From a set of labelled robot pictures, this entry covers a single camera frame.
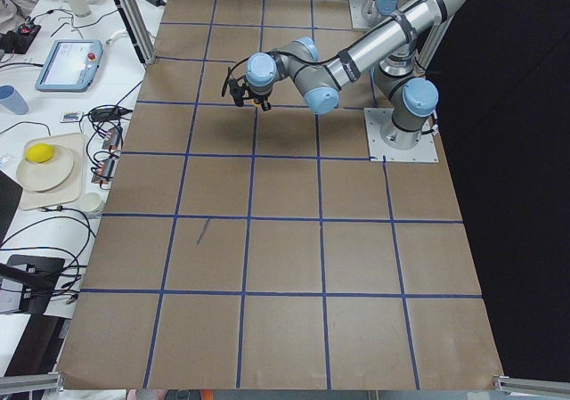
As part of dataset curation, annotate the black joystick controller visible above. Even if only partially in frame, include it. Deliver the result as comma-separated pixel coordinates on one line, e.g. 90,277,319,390
0,23,41,54

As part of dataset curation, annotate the white paper cup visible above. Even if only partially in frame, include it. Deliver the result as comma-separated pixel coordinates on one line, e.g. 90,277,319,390
78,192,105,219

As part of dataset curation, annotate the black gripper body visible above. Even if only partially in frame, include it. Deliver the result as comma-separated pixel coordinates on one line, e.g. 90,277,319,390
222,68,273,106

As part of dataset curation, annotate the yellow lemon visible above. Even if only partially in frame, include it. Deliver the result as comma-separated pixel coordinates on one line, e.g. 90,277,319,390
25,143,55,164

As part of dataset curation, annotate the blue plastic cup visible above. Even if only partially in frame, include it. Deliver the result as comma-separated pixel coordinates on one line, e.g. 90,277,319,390
0,85,29,115

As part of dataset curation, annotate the aluminium frame post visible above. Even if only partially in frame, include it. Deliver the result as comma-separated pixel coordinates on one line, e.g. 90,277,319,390
113,0,156,66

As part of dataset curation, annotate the small colourful card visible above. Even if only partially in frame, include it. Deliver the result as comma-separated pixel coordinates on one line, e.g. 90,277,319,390
61,111,84,123

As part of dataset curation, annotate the grey usb hub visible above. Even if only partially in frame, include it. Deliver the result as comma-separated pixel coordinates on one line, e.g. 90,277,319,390
102,125,123,151
91,158,117,188

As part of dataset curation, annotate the black monitor stand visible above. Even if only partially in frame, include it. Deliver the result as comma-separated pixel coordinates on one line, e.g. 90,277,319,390
1,254,65,315

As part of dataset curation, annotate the beige plate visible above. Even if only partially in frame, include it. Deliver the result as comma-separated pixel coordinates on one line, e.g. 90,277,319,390
16,145,74,192

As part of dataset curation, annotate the teach pendant tablet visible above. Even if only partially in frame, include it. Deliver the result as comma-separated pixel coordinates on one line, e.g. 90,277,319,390
35,39,103,93

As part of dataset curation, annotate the beige tray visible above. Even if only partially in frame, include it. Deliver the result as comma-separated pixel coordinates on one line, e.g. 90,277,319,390
19,133,86,210

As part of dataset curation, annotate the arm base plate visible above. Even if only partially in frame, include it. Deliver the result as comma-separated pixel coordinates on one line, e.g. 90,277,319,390
348,0,379,30
364,108,438,163

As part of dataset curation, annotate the grey usb hub far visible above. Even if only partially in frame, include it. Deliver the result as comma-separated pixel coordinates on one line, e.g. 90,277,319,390
102,125,123,151

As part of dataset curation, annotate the grey usb hub near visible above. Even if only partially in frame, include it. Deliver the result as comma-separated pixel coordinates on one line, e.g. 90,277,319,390
91,158,117,188

